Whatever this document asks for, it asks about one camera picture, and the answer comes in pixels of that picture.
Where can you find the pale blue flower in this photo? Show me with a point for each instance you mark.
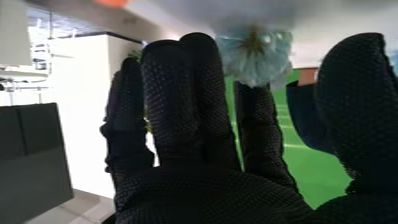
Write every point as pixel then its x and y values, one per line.
pixel 255 60

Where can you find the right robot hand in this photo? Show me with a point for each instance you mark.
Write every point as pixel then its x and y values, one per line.
pixel 189 140

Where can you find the person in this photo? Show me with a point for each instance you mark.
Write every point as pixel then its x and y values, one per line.
pixel 304 116

